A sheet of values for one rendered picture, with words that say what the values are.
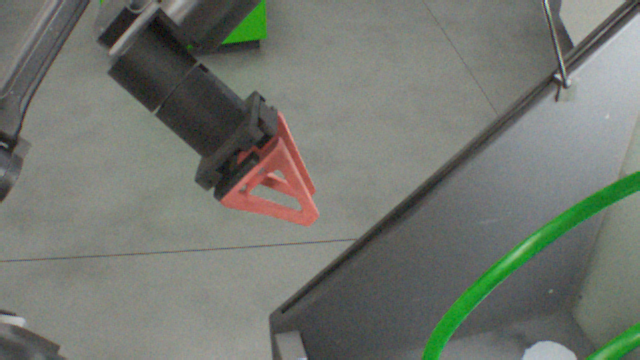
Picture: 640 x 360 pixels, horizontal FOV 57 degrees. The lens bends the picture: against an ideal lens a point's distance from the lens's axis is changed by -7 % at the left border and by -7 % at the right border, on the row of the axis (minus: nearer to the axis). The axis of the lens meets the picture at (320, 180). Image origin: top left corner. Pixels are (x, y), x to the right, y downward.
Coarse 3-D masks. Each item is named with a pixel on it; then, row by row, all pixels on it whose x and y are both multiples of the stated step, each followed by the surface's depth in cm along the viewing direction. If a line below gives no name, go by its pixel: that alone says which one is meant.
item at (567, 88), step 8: (544, 0) 69; (544, 8) 69; (552, 24) 71; (552, 32) 71; (552, 40) 72; (560, 56) 73; (560, 64) 74; (560, 72) 75; (560, 80) 76; (568, 80) 76; (576, 80) 76; (560, 88) 76; (568, 88) 76; (576, 88) 77; (560, 96) 77; (568, 96) 77
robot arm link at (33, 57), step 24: (48, 0) 81; (72, 0) 81; (48, 24) 79; (72, 24) 81; (24, 48) 76; (48, 48) 78; (24, 72) 76; (0, 96) 74; (24, 96) 76; (0, 120) 74; (24, 144) 77; (0, 192) 73
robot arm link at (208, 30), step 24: (120, 0) 51; (168, 0) 46; (192, 0) 45; (216, 0) 45; (240, 0) 46; (96, 24) 52; (120, 24) 49; (192, 24) 45; (216, 24) 46; (216, 48) 48
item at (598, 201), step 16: (608, 192) 43; (624, 192) 43; (576, 208) 43; (592, 208) 43; (560, 224) 43; (576, 224) 43; (528, 240) 44; (544, 240) 43; (512, 256) 44; (528, 256) 44; (496, 272) 44; (512, 272) 44; (480, 288) 45; (464, 304) 46; (448, 320) 46; (432, 336) 48; (448, 336) 47; (432, 352) 48
